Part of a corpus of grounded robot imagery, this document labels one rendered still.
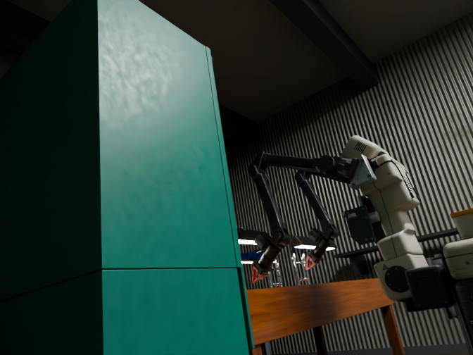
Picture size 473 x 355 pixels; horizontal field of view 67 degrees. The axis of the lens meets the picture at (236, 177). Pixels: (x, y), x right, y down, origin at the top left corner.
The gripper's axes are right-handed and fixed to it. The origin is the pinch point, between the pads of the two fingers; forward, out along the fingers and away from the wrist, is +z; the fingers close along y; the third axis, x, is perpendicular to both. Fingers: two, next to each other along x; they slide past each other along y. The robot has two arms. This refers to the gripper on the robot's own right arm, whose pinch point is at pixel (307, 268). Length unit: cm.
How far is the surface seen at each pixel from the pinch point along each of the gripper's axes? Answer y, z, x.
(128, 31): 128, -62, -45
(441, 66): -242, -206, -96
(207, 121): 93, -48, -29
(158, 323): 123, -3, 24
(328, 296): 10.4, 0.3, 21.2
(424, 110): -243, -155, -85
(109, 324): 137, -4, 23
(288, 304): 51, 1, 22
